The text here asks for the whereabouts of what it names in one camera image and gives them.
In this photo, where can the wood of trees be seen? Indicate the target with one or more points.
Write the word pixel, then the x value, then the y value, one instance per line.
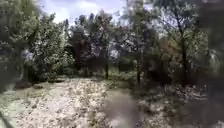
pixel 100 46

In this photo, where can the pale gravel dirt path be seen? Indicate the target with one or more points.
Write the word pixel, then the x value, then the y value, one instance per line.
pixel 63 103

